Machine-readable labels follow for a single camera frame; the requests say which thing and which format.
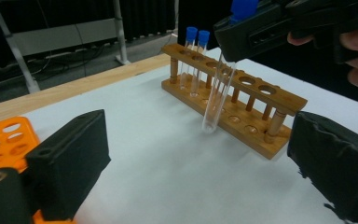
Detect grey metal desk frame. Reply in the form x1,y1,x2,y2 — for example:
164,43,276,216
0,0,131,94

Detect wooden test tube rack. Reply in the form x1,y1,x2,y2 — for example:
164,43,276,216
160,42,309,161

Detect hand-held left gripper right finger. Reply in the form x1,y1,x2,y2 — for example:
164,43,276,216
287,111,358,223

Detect orange plastic tube rack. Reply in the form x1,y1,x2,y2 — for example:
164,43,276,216
0,116,77,224

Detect blue-capped glass test tube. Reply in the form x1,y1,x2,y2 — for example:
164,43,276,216
201,0,260,134
179,26,199,91
189,29,211,98

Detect white table mat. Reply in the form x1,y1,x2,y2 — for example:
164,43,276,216
21,46,358,224

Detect pale upright panel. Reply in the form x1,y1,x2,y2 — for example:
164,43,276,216
172,0,180,34

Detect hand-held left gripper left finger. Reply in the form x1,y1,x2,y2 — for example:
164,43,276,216
24,108,112,222

